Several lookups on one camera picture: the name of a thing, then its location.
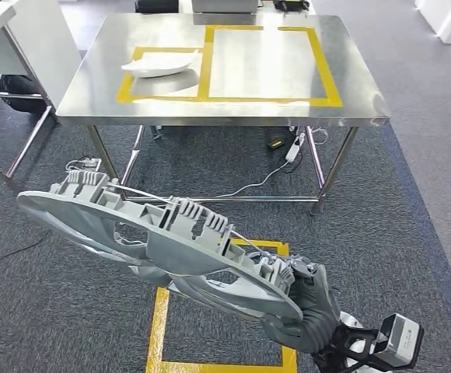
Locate silver plastic wheel cover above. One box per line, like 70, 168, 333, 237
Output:
17, 170, 304, 324

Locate white curved plastic part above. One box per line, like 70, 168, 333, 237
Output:
120, 49, 199, 80

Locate stainless steel workbench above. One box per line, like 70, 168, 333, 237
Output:
55, 12, 392, 218

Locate white power strip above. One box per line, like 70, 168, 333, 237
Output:
285, 132, 307, 164
65, 155, 103, 174

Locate small yellow table tape rectangle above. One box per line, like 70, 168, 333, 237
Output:
116, 46, 211, 104

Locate large yellow table tape rectangle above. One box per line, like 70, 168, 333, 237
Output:
198, 24, 344, 109

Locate white table with chrome legs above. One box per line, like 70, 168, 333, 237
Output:
0, 0, 83, 182

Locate person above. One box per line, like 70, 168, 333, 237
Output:
0, 73, 48, 115

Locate white power cable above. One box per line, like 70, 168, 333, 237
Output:
217, 128, 329, 199

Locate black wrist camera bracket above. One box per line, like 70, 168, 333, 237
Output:
311, 324, 390, 373

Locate black floor cable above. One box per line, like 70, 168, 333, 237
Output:
0, 230, 51, 305

